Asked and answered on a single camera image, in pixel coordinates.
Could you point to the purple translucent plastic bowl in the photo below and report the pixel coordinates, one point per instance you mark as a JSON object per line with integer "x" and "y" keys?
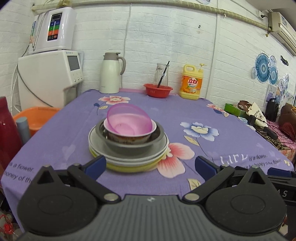
{"x": 128, "y": 115}

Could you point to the clear glass jar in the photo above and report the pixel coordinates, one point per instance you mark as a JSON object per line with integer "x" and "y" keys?
{"x": 159, "y": 70}

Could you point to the grey blue cup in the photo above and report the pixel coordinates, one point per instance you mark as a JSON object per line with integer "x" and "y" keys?
{"x": 23, "y": 129}

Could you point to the yellow plastic plate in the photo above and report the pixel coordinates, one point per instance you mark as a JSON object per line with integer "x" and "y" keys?
{"x": 135, "y": 167}

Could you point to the red plastic basket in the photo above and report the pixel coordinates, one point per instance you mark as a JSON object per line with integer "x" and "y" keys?
{"x": 157, "y": 92}

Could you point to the paper bag with print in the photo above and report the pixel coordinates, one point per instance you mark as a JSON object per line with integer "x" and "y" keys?
{"x": 255, "y": 115}

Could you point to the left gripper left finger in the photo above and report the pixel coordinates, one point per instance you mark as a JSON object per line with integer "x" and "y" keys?
{"x": 85, "y": 176}

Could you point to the black stirring stick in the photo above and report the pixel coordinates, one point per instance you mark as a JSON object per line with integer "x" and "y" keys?
{"x": 163, "y": 74}

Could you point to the white air conditioner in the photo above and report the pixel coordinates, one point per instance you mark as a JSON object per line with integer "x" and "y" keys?
{"x": 281, "y": 29}

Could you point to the white water purifier unit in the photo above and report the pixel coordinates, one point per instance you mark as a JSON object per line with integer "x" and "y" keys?
{"x": 52, "y": 30}

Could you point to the yellow dish soap bottle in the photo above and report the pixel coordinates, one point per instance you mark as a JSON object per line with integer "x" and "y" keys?
{"x": 191, "y": 82}

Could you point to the stainless steel bowl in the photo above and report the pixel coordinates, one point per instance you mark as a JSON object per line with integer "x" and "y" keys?
{"x": 155, "y": 139}

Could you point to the orange plastic basin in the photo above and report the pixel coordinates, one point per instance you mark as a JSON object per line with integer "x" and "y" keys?
{"x": 37, "y": 116}

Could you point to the green box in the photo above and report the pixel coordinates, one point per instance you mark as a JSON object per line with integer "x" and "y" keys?
{"x": 234, "y": 110}

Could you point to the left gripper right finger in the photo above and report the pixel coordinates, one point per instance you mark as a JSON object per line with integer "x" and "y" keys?
{"x": 215, "y": 178}

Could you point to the blue wall decoration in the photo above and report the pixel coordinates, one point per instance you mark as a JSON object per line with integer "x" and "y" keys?
{"x": 265, "y": 70}

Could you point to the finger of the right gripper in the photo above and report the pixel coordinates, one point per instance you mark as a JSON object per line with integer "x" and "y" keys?
{"x": 279, "y": 172}

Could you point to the white floral plate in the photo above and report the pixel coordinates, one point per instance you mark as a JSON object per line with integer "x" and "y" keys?
{"x": 136, "y": 162}

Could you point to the white red-patterned ceramic bowl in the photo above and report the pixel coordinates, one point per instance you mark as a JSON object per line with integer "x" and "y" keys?
{"x": 129, "y": 136}

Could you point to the red thermos bottle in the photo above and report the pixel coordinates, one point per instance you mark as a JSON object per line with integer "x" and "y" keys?
{"x": 10, "y": 138}

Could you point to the white water dispenser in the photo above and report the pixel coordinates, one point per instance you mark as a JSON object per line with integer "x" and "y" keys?
{"x": 49, "y": 79}

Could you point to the white thermos kettle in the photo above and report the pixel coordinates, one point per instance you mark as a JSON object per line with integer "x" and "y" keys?
{"x": 112, "y": 68}

